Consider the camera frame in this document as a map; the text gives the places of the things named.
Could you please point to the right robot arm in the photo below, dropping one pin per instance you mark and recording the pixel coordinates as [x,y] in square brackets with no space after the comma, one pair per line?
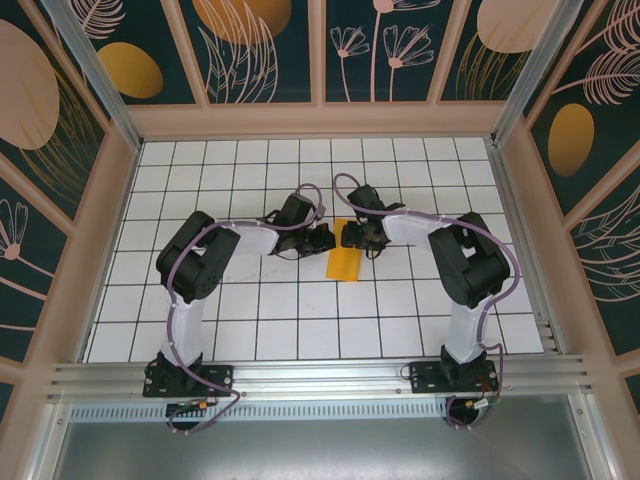
[467,330]

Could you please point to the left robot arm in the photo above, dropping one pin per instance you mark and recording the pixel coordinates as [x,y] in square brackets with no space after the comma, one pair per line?
[185,335]

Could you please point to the grey metal sheet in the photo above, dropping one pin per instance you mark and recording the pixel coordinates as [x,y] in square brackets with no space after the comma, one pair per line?
[320,450]

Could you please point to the yellow power connector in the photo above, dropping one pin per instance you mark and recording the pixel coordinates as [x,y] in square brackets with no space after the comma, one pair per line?
[470,403]
[202,404]

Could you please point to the long aluminium mounting rail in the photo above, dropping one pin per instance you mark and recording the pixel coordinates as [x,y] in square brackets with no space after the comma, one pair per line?
[320,377]

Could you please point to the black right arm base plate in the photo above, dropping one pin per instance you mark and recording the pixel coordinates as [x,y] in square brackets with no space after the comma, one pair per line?
[425,377]

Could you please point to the aluminium side rail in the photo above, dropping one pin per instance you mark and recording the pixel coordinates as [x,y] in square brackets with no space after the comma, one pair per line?
[525,250]

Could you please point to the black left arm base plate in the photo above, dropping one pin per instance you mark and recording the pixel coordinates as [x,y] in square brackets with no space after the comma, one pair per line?
[220,377]

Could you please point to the aluminium corner post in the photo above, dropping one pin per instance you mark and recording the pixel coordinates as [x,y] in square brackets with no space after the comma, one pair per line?
[540,60]
[100,75]

